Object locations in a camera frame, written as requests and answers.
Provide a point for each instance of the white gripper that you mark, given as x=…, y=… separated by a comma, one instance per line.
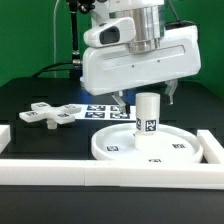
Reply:
x=110, y=67

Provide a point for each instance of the white round table top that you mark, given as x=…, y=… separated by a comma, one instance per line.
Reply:
x=167, y=145

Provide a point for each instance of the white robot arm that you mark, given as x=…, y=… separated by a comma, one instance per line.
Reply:
x=131, y=44

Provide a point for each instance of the white marker sheet with tags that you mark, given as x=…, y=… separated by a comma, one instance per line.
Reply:
x=105, y=112

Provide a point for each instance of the white cross-shaped table base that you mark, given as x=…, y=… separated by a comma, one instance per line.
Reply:
x=53, y=115

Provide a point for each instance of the white U-shaped boundary frame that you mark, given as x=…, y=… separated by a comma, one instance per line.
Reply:
x=118, y=173

